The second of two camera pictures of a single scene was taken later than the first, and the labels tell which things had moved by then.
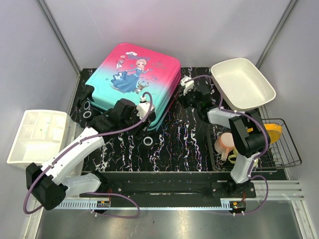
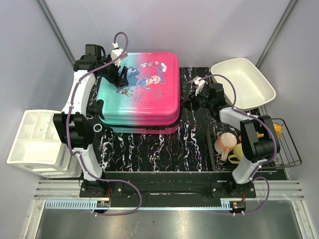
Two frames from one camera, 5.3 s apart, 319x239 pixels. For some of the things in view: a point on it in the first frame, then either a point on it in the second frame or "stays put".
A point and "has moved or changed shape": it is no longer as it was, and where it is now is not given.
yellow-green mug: [232, 158] stays put
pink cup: [224, 144] stays put
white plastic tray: [241, 84] stays put
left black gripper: [142, 129] -> [121, 81]
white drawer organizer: [42, 133] stays put
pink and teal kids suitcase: [131, 72] has moved or changed shape
